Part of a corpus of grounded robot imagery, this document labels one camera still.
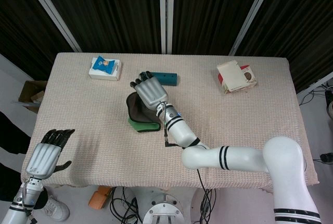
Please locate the pink waffle tablecloth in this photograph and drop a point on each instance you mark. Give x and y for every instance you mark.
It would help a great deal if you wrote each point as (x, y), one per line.
(234, 119)

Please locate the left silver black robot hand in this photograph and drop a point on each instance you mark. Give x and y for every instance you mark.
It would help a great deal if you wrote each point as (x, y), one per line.
(43, 156)

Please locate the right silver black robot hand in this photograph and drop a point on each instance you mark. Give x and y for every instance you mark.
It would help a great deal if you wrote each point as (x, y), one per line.
(151, 91)

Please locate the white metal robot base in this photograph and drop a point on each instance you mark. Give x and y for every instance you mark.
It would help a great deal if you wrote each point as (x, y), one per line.
(164, 211)

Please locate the small black floor adapter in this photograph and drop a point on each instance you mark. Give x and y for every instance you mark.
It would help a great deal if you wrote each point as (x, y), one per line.
(326, 156)

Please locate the black trouser leg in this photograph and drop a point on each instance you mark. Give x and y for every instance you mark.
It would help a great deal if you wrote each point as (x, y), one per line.
(10, 135)

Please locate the white sneaker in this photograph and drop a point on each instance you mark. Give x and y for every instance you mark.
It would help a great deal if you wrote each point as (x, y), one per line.
(56, 208)

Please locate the grey metal frame post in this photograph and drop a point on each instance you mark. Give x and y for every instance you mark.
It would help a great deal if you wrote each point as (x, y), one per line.
(165, 13)
(52, 15)
(252, 15)

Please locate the brown cardboard box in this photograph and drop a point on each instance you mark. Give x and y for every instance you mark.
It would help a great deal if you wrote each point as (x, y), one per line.
(31, 96)

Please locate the red and white carton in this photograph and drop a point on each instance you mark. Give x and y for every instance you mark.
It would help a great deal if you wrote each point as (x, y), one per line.
(234, 78)

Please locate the black floor device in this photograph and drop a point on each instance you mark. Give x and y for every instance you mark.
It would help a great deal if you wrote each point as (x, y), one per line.
(329, 102)

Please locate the teal rounded block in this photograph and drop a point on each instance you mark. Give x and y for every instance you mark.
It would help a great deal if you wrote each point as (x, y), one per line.
(169, 78)

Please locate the black pleated curtain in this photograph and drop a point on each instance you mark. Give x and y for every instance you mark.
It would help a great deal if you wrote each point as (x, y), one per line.
(104, 10)
(299, 26)
(213, 10)
(20, 26)

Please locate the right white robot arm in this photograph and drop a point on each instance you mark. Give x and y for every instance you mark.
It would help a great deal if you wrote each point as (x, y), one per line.
(234, 156)

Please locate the orange floor object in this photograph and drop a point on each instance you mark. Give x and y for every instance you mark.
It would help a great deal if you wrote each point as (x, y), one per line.
(99, 198)

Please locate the white box with blue packet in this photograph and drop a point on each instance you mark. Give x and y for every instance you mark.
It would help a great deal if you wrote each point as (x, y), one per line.
(104, 74)

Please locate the blue snack packet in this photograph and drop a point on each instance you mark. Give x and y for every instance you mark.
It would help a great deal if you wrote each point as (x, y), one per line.
(104, 63)

